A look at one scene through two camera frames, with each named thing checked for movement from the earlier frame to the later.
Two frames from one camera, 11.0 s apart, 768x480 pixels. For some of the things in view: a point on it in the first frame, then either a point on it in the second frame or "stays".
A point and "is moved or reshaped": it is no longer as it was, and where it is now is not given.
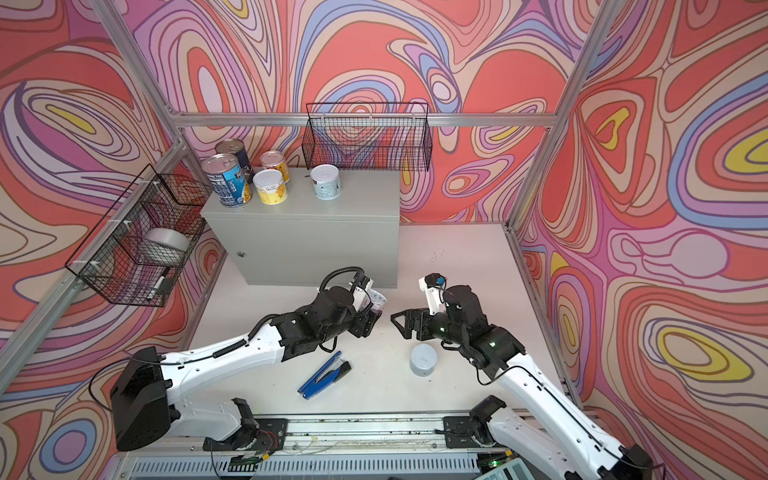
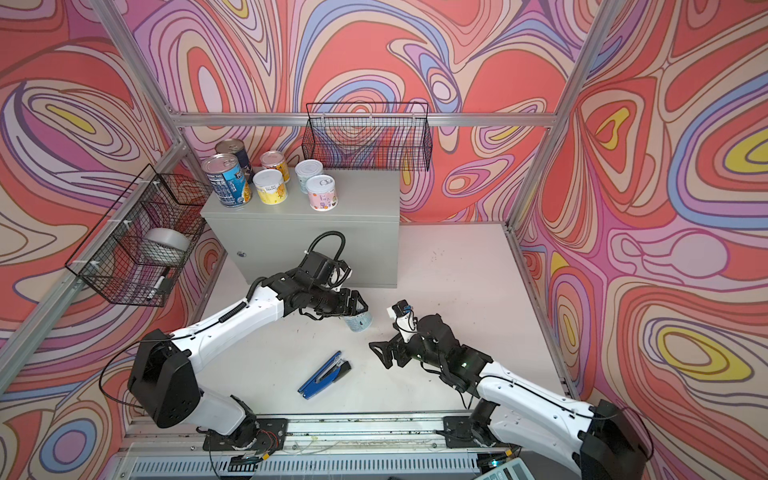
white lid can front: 326,181 -> 306,169
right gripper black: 411,316 -> 387,348
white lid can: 423,360 is moved or reshaped
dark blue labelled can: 236,147 stays
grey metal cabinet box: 350,240 stays
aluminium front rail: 352,447 stays
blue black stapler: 330,372 stays
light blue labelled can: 228,180 stays
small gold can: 275,160 stays
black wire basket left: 141,247 stays
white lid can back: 270,187 stays
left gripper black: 365,324 -> 351,308
